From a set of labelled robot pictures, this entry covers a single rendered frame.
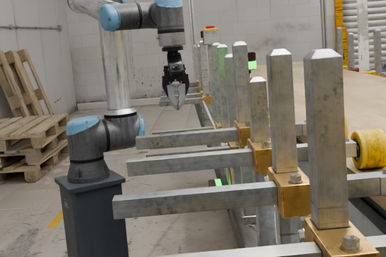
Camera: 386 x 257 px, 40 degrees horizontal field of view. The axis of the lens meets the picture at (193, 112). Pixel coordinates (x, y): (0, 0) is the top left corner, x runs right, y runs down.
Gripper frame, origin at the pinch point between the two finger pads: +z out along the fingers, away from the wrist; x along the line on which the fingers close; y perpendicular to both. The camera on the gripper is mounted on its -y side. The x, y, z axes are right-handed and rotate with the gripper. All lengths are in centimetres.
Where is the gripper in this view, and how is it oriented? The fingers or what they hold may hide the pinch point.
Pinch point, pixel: (177, 106)
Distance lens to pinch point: 177.5
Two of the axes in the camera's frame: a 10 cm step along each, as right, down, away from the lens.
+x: -9.9, 0.9, -0.5
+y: -0.6, -1.4, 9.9
